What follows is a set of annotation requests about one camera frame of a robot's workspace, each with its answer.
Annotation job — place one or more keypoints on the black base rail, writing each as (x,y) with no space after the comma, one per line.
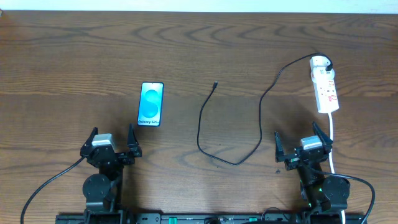
(156,218)

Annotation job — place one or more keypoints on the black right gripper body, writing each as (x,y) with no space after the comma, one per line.
(292,162)

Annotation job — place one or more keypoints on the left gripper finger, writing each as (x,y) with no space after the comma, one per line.
(132,143)
(88,142)

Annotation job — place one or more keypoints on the white USB charger adapter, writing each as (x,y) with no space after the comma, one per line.
(321,69)

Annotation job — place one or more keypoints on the blue Galaxy smartphone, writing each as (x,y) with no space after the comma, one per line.
(150,104)

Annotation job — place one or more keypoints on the white power strip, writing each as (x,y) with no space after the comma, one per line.
(326,96)

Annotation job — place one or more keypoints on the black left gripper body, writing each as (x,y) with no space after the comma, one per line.
(124,161)

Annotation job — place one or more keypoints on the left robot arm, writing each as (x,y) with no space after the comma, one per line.
(103,190)

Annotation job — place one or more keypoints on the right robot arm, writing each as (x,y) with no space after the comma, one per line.
(326,195)

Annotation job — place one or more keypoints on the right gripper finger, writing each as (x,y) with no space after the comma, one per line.
(279,151)
(325,140)

